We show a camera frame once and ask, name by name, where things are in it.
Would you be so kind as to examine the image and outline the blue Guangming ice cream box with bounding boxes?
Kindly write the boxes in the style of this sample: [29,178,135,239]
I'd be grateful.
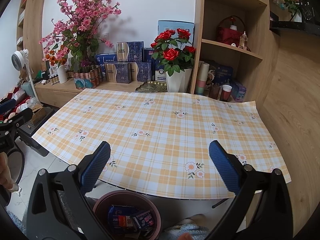
[107,205,139,228]

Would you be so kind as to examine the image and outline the dark red trash bin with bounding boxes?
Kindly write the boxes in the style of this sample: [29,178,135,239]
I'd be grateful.
[93,190,162,239]

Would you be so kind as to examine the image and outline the person's left hand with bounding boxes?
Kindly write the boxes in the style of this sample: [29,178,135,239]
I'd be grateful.
[0,152,18,192]

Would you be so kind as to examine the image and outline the low wooden cabinet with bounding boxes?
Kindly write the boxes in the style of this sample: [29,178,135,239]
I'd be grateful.
[35,79,143,108]

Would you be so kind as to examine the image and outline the white desk fan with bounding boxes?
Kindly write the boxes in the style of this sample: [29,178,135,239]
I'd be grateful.
[11,49,39,100]

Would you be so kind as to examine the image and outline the small red cigarette box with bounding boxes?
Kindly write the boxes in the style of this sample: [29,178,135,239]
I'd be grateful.
[118,215,134,228]

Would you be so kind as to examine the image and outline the white cylindrical vase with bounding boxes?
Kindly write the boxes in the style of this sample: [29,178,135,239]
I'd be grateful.
[56,65,68,84]

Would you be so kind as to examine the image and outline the orange flowers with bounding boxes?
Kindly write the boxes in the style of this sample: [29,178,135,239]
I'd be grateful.
[43,50,67,67]

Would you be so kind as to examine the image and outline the yellow plaid tablecloth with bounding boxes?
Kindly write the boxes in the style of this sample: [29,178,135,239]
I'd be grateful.
[33,89,291,200]

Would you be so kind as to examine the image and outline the light blue fluffy robe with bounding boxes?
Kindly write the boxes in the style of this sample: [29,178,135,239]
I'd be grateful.
[158,223,209,239]

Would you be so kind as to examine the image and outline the red paper cup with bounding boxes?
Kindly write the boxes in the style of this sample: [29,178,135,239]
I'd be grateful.
[220,85,232,102]

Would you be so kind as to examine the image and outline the woven plaid basket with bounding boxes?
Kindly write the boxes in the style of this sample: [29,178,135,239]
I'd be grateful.
[73,66,103,90]

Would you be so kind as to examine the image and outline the white rose vase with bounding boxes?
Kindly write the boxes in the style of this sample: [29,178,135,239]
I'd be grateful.
[166,68,193,93]

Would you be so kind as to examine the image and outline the pink cherry blossom bouquet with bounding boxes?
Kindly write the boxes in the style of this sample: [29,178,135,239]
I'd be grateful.
[39,0,121,73]

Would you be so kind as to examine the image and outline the stacked pastel cups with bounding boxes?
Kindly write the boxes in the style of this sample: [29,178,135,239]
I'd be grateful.
[194,62,209,95]

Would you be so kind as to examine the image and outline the blue gold tea box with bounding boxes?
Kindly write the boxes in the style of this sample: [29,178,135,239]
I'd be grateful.
[105,62,132,83]
[116,41,144,62]
[130,62,152,82]

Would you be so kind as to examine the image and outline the wooden shelf unit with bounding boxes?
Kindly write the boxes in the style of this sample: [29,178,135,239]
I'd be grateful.
[189,0,279,107]

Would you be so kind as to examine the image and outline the red rose bouquet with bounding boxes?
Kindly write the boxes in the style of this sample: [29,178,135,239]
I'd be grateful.
[150,28,196,76]

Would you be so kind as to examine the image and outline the black folding table frame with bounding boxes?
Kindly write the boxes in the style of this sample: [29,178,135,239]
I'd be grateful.
[212,198,229,209]

